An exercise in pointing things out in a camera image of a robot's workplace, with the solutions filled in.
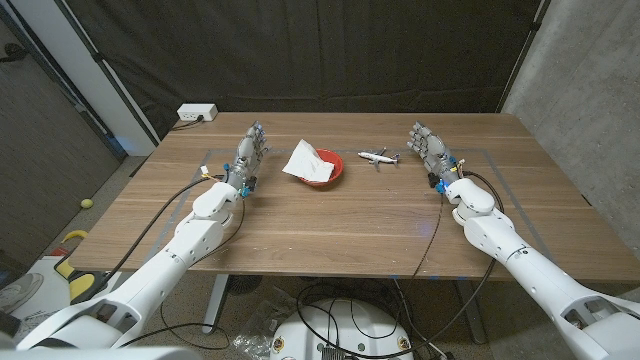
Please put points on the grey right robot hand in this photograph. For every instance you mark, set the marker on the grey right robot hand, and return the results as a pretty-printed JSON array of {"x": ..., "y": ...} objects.
[{"x": 434, "y": 150}]

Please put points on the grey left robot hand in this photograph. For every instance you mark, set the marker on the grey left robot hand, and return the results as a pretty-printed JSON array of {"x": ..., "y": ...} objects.
[{"x": 245, "y": 160}]

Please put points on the white cloth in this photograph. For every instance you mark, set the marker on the white cloth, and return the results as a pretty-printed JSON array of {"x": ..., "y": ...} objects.
[{"x": 307, "y": 165}]

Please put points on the red bowl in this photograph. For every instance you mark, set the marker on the red bowl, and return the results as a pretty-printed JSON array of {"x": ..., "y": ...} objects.
[{"x": 336, "y": 165}]

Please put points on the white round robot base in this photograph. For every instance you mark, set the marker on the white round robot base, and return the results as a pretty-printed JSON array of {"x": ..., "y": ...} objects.
[{"x": 310, "y": 340}]

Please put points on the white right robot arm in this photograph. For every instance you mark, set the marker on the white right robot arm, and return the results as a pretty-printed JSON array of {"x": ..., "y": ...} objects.
[{"x": 525, "y": 265}]

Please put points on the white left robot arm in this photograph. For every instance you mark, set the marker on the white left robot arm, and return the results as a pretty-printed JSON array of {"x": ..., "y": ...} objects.
[{"x": 165, "y": 260}]

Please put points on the white toy plane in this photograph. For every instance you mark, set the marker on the white toy plane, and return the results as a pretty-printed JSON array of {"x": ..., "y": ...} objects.
[{"x": 376, "y": 158}]

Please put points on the white power strip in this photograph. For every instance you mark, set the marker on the white power strip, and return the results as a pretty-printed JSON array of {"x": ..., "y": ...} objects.
[{"x": 197, "y": 112}]

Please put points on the grey tape outline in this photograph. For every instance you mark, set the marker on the grey tape outline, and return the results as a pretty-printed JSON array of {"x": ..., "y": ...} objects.
[{"x": 515, "y": 200}]

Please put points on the black backdrop curtain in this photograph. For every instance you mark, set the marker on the black backdrop curtain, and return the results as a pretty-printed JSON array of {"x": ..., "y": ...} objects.
[{"x": 300, "y": 50}]

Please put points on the black ribbed round object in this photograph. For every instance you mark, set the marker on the black ribbed round object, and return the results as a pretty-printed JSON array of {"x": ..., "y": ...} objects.
[{"x": 245, "y": 284}]

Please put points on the white table leg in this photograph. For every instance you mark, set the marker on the white table leg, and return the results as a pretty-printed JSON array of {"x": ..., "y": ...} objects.
[{"x": 216, "y": 300}]

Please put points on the yellow-green tennis ball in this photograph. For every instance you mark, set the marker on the yellow-green tennis ball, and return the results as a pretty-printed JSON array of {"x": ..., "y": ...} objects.
[{"x": 87, "y": 203}]

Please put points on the grey table leg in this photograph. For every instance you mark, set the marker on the grey table leg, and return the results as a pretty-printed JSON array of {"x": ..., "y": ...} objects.
[{"x": 470, "y": 310}]

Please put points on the clear plastic bag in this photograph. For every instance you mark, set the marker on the clear plastic bag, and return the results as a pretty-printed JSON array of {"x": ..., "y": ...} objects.
[{"x": 260, "y": 325}]

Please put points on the yellow and black tool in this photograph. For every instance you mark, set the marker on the yellow and black tool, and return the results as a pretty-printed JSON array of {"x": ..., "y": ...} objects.
[{"x": 80, "y": 287}]

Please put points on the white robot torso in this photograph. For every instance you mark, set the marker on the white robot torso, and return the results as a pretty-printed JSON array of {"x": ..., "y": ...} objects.
[{"x": 100, "y": 354}]

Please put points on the white grey sneaker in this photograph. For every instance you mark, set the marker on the white grey sneaker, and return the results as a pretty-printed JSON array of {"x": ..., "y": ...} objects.
[{"x": 20, "y": 290}]

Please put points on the black backdrop frame pole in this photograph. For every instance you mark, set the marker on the black backdrop frame pole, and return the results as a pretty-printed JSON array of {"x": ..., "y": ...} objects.
[
  {"x": 522, "y": 55},
  {"x": 102, "y": 62}
]

